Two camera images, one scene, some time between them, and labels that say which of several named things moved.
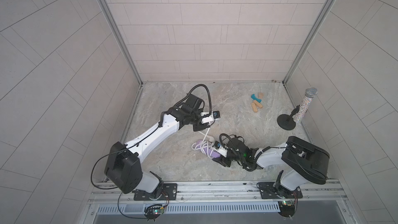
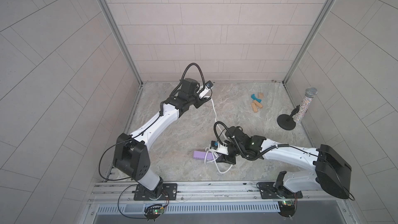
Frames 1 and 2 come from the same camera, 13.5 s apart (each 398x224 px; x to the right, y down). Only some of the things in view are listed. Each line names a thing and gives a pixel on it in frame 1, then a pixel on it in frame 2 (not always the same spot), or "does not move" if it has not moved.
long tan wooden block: (258, 104) does not move
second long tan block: (254, 107) does not move
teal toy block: (253, 96) does not move
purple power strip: (207, 147) → (201, 155)
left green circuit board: (153, 211) does not move
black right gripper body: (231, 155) does not move
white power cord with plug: (207, 133) → (215, 148)
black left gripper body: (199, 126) → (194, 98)
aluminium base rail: (320, 191) does not move
